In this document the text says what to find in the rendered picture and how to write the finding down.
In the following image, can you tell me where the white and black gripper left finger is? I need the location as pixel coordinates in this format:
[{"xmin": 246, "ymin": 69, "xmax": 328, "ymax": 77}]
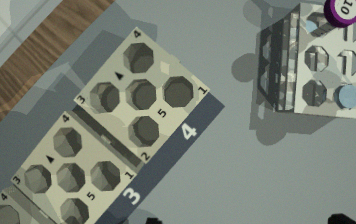
[{"xmin": 146, "ymin": 218, "xmax": 162, "ymax": 224}]

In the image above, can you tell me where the grey bench mat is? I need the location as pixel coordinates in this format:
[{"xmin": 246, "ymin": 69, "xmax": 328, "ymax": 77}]
[{"xmin": 0, "ymin": 0, "xmax": 356, "ymax": 224}]

